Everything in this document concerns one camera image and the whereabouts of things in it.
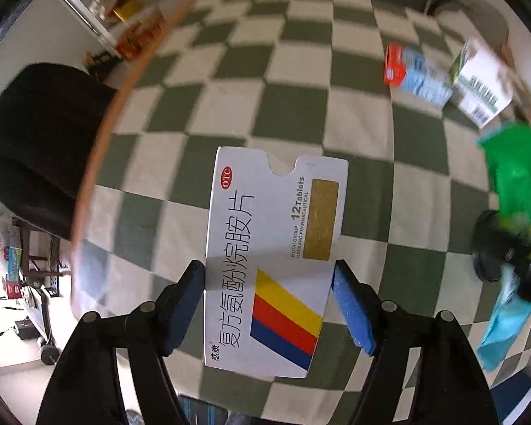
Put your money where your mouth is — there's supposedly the white striped medicine box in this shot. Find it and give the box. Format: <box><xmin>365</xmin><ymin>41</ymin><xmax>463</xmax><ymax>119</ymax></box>
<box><xmin>204</xmin><ymin>146</ymin><xmax>349</xmax><ymax>379</ymax></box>

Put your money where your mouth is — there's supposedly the light blue plastic wrapper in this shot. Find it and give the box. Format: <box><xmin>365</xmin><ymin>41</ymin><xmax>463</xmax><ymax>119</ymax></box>
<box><xmin>475</xmin><ymin>270</ymin><xmax>531</xmax><ymax>373</ymax></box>

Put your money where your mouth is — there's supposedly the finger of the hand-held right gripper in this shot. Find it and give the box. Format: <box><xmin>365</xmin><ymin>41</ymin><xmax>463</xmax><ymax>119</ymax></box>
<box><xmin>473</xmin><ymin>210</ymin><xmax>520</xmax><ymax>282</ymax></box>

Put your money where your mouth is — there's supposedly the dark wooden chair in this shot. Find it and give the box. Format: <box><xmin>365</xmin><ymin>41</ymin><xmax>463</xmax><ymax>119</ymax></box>
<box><xmin>13</xmin><ymin>219</ymin><xmax>72</xmax><ymax>284</ymax></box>

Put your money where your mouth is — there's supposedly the yellow container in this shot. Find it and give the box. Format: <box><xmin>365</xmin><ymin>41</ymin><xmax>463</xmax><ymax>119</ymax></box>
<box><xmin>110</xmin><ymin>0</ymin><xmax>142</xmax><ymax>23</ymax></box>

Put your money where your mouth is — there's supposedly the black wheeled cart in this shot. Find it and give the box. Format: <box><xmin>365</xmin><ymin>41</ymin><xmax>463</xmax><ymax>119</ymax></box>
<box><xmin>20</xmin><ymin>283</ymin><xmax>63</xmax><ymax>366</ymax></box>

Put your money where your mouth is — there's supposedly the green plastic packet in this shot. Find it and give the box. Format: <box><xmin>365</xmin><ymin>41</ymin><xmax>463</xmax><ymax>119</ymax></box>
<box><xmin>475</xmin><ymin>121</ymin><xmax>531</xmax><ymax>235</ymax></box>

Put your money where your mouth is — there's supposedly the orange and blue carton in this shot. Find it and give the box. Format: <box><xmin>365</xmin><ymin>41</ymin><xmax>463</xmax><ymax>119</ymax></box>
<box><xmin>383</xmin><ymin>43</ymin><xmax>454</xmax><ymax>109</ymax></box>

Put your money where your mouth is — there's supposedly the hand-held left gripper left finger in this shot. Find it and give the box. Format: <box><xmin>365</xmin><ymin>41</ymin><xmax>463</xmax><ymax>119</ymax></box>
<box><xmin>35</xmin><ymin>260</ymin><xmax>206</xmax><ymax>425</ymax></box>

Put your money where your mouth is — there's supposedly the green checkered tablecloth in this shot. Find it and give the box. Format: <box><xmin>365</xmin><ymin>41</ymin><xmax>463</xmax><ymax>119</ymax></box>
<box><xmin>68</xmin><ymin>0</ymin><xmax>531</xmax><ymax>423</ymax></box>

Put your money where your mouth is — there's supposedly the orange printed cardboard box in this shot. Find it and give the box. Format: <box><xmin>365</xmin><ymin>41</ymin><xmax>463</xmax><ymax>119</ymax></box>
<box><xmin>113</xmin><ymin>6</ymin><xmax>166</xmax><ymax>60</ymax></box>

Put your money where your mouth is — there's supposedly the black cloth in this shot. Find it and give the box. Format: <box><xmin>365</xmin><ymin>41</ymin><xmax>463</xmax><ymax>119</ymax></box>
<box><xmin>0</xmin><ymin>63</ymin><xmax>118</xmax><ymax>242</ymax></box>

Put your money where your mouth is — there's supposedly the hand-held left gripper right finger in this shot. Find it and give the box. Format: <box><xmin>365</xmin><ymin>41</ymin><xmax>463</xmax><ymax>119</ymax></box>
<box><xmin>331</xmin><ymin>259</ymin><xmax>501</xmax><ymax>425</ymax></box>

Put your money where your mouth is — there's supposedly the white and green box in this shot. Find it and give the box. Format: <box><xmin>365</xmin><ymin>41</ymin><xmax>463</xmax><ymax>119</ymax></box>
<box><xmin>447</xmin><ymin>36</ymin><xmax>514</xmax><ymax>129</ymax></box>

